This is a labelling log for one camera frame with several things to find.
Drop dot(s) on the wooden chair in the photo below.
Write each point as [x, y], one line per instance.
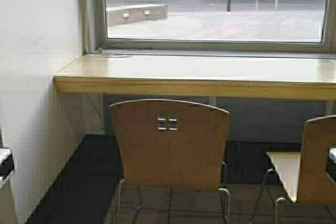
[172, 144]
[303, 174]

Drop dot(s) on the long wooden counter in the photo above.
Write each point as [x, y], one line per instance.
[241, 77]

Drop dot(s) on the window frame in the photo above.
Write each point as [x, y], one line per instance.
[209, 25]

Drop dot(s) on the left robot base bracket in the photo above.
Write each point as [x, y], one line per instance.
[7, 165]

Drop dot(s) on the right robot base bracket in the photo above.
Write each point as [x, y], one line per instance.
[331, 165]

